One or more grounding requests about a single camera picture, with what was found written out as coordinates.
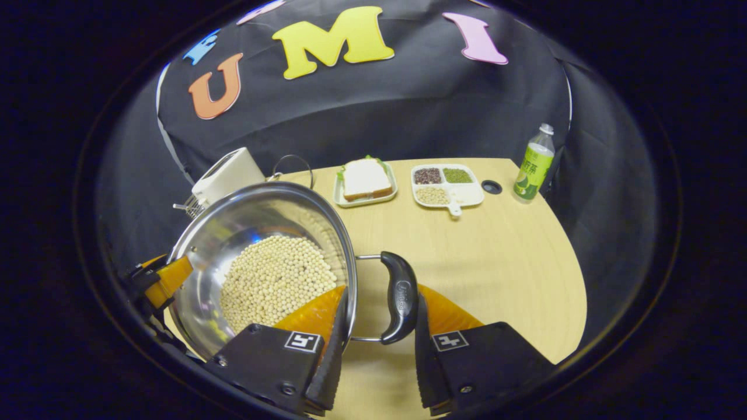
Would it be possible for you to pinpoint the stainless steel pot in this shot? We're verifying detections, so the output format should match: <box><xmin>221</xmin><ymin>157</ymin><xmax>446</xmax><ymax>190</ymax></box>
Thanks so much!
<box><xmin>166</xmin><ymin>181</ymin><xmax>420</xmax><ymax>362</ymax></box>

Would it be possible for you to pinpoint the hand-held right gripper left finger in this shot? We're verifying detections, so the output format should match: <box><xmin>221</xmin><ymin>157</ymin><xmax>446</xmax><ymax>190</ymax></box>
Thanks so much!
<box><xmin>204</xmin><ymin>285</ymin><xmax>350</xmax><ymax>416</ymax></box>

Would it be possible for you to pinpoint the white rectangular plate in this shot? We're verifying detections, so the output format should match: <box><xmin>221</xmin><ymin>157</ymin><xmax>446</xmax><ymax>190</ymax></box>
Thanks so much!
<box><xmin>333</xmin><ymin>162</ymin><xmax>399</xmax><ymax>208</ymax></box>

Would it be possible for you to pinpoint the metal wire basket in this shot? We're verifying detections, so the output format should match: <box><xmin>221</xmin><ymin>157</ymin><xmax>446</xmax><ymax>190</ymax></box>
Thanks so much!
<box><xmin>173</xmin><ymin>194</ymin><xmax>206</xmax><ymax>219</ymax></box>

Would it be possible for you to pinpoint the black power cable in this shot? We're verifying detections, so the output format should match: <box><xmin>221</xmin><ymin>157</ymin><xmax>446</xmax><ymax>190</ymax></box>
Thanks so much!
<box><xmin>271</xmin><ymin>154</ymin><xmax>315</xmax><ymax>189</ymax></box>

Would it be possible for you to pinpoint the green drink bottle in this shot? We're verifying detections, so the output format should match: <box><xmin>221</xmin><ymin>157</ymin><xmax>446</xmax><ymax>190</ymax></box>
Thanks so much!
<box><xmin>513</xmin><ymin>123</ymin><xmax>556</xmax><ymax>202</ymax></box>

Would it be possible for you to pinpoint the white divided bean dish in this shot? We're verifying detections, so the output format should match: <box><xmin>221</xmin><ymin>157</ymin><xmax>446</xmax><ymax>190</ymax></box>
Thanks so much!
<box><xmin>411</xmin><ymin>164</ymin><xmax>486</xmax><ymax>218</ymax></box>

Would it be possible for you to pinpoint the pile of soybeans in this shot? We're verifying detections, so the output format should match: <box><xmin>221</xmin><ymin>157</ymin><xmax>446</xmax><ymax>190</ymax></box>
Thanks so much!
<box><xmin>219</xmin><ymin>235</ymin><xmax>338</xmax><ymax>334</ymax></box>

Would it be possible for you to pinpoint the white toaster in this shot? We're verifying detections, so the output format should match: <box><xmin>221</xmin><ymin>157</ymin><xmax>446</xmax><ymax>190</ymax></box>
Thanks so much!
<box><xmin>191</xmin><ymin>147</ymin><xmax>266</xmax><ymax>206</ymax></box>

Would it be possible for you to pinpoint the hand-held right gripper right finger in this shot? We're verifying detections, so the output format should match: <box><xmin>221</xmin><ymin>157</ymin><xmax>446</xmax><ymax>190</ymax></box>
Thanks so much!
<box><xmin>414</xmin><ymin>284</ymin><xmax>555</xmax><ymax>416</ymax></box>

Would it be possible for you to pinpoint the sandwich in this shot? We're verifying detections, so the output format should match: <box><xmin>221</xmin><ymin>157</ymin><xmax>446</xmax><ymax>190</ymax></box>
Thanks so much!
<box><xmin>337</xmin><ymin>155</ymin><xmax>393</xmax><ymax>202</ymax></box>

